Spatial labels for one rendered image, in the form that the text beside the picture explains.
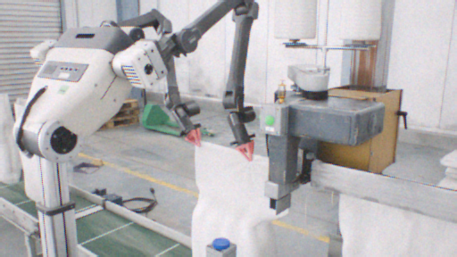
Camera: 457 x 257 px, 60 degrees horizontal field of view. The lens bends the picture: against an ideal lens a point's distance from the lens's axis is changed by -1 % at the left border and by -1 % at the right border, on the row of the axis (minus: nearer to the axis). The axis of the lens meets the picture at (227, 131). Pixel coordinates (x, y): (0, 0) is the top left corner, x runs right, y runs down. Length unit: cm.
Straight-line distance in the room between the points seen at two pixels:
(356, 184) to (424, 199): 21
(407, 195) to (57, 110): 113
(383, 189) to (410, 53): 519
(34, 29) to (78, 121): 763
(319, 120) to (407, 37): 531
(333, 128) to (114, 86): 72
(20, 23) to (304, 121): 798
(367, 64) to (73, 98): 109
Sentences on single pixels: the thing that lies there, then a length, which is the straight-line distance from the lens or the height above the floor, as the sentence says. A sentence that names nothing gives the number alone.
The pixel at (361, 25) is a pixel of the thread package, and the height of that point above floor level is 158.
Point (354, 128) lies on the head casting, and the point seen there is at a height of 129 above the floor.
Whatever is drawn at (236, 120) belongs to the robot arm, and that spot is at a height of 122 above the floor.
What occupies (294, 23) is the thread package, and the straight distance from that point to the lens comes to 156.
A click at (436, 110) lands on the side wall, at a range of 645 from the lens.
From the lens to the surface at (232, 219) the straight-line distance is 165.
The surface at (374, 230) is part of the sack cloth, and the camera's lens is 142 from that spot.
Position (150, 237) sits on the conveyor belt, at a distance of 248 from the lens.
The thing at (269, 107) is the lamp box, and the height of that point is 132.
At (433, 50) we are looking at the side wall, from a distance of 640.
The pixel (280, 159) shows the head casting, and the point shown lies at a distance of 132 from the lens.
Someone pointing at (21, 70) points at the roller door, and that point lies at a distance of 890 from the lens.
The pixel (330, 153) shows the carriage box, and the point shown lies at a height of 111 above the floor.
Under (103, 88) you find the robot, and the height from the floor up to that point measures 137.
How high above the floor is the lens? 154
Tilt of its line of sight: 13 degrees down
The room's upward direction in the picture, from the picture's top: straight up
